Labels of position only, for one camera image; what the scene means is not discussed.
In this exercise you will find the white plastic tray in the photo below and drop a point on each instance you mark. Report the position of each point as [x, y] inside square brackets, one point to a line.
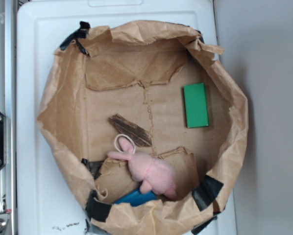
[45, 204]

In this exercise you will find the blue block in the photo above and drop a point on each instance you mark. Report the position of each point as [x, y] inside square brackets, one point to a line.
[136, 198]

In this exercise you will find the pink plush bunny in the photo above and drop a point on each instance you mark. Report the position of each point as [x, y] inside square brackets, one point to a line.
[154, 174]

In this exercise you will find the green rectangular block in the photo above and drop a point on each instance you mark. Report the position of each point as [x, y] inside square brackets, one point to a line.
[196, 105]

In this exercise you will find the brown paper bag bin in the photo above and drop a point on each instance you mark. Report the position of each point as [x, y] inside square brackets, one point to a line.
[138, 70]

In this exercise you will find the aluminium frame rail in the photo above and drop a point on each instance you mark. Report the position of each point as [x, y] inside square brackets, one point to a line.
[8, 181]

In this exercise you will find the dark brown wood chip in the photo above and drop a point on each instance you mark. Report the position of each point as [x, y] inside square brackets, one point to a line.
[140, 136]

